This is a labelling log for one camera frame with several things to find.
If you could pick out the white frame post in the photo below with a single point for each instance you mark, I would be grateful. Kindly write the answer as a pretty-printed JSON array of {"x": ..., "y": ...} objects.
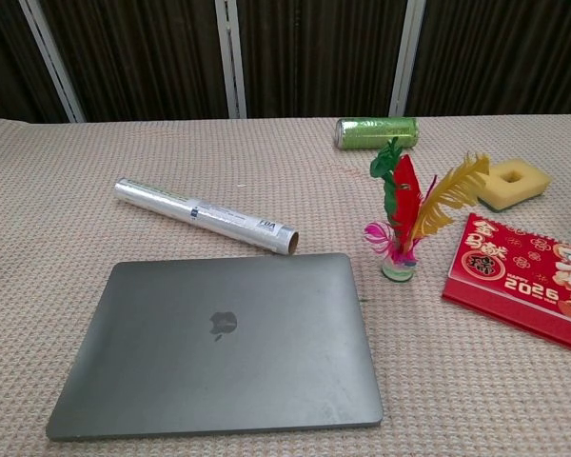
[
  {"x": 52, "y": 62},
  {"x": 230, "y": 62},
  {"x": 407, "y": 62}
]

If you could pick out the beige woven tablecloth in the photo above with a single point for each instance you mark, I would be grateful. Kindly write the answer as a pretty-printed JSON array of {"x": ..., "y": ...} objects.
[{"x": 124, "y": 152}]

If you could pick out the colourful feather shuttlecock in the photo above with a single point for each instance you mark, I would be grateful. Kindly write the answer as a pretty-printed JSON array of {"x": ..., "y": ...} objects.
[{"x": 404, "y": 195}]

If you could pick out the green drink can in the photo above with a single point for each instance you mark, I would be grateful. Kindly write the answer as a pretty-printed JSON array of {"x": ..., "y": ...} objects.
[{"x": 376, "y": 132}]

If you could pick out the yellow sponge with square hole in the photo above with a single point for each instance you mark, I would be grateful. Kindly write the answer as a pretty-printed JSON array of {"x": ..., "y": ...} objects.
[{"x": 533, "y": 183}]

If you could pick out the red 2026 desk calendar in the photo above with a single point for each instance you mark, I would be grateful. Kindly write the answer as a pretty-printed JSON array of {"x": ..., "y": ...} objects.
[{"x": 495, "y": 276}]

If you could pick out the grey closed laptop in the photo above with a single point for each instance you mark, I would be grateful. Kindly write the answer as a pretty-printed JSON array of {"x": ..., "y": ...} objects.
[{"x": 219, "y": 352}]

